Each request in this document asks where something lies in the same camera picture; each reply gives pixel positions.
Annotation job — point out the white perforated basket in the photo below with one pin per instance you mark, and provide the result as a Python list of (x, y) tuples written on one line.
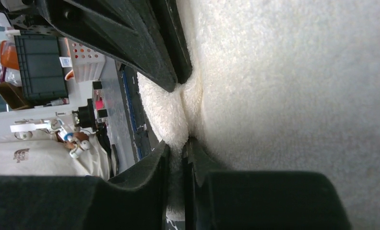
[(87, 64)]

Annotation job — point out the orange container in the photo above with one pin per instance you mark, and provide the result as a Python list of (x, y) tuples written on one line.
[(8, 55)]

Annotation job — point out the person in white shirt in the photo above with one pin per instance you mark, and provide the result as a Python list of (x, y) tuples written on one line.
[(46, 154)]

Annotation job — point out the brown cardboard box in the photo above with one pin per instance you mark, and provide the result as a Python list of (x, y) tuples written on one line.
[(13, 96)]

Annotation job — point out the white towel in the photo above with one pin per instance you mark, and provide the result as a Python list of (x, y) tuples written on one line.
[(279, 85)]

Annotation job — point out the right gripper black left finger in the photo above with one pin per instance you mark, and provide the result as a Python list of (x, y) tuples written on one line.
[(215, 198)]

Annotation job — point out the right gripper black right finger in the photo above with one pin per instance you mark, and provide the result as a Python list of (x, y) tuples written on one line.
[(145, 35)]

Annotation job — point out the dark green storage crate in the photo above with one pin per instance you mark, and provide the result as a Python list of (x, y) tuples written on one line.
[(42, 75)]

